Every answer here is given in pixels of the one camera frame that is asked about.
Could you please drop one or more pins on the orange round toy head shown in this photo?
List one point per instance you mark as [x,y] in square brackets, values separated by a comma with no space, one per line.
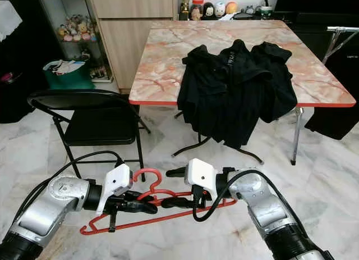
[231,8]

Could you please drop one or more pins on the red lid jar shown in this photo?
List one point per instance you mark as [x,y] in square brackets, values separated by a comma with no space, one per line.
[197,9]

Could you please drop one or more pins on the white round toy head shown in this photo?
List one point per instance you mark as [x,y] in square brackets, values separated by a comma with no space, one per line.
[220,9]

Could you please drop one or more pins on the glass display cabinet with figurines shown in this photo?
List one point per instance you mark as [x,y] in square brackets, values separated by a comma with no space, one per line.
[78,44]

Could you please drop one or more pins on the silver metal clothes rack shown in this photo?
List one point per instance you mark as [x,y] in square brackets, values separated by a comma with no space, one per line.
[342,28]

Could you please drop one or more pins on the black shelf unit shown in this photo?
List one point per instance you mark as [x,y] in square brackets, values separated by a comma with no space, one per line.
[19,97]

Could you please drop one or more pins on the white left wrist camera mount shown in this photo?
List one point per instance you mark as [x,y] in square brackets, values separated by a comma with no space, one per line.
[116,178]

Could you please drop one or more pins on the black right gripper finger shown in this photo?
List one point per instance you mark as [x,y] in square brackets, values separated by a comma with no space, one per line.
[175,203]
[177,172]

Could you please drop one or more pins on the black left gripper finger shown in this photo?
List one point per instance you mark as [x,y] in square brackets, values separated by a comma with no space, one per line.
[146,208]
[144,197]

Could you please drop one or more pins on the marble folding table red edge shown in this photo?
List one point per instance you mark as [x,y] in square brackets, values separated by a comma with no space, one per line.
[162,63]

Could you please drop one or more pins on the black shirt green logo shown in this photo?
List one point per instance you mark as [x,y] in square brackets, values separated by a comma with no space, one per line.
[238,103]

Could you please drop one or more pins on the wooden cabinet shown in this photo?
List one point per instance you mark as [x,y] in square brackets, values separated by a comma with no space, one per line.
[129,46]

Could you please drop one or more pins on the white cloth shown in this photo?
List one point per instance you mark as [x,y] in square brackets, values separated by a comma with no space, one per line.
[8,18]

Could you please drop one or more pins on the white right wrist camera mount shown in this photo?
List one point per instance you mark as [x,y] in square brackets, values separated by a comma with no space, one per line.
[202,173]

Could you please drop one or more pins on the green box white contents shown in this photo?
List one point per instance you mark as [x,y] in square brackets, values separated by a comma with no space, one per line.
[70,80]

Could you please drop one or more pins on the black folding chair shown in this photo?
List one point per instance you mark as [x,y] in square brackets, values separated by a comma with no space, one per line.
[98,125]

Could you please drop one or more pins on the red plastic hanger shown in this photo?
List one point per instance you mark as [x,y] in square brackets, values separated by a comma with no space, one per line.
[168,215]

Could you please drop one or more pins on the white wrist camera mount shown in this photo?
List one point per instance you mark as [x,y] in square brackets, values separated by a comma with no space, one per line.
[116,178]
[202,173]

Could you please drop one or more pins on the black eared toy head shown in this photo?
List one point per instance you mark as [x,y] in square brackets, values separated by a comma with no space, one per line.
[208,12]

